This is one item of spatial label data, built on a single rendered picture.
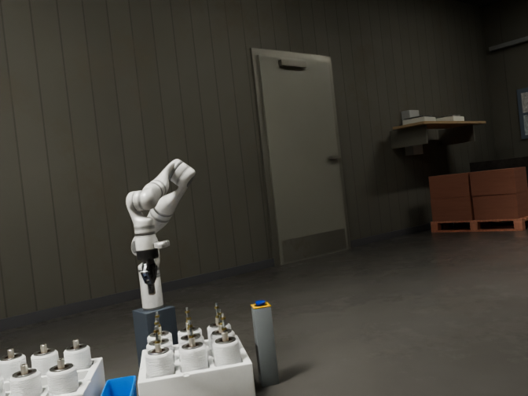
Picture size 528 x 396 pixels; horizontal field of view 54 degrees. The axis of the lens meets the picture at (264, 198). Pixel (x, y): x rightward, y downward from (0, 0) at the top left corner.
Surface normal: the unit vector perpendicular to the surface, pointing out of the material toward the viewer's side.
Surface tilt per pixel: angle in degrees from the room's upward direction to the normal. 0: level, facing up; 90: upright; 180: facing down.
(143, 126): 90
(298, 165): 90
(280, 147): 90
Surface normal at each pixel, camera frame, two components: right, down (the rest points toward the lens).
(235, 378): 0.19, 0.00
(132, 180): 0.63, -0.06
